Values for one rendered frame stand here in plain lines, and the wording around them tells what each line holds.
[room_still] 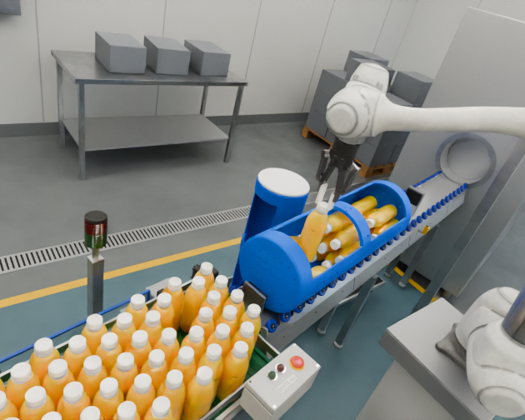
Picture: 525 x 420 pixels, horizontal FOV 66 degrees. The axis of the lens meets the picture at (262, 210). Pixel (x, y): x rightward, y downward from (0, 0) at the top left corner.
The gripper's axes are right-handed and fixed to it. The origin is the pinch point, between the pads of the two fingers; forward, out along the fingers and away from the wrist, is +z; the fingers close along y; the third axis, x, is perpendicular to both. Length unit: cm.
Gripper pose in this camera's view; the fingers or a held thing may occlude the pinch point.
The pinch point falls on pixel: (326, 197)
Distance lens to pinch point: 128.7
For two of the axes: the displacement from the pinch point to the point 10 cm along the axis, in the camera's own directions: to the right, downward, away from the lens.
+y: -7.1, -5.1, 4.9
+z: -2.2, 8.2, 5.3
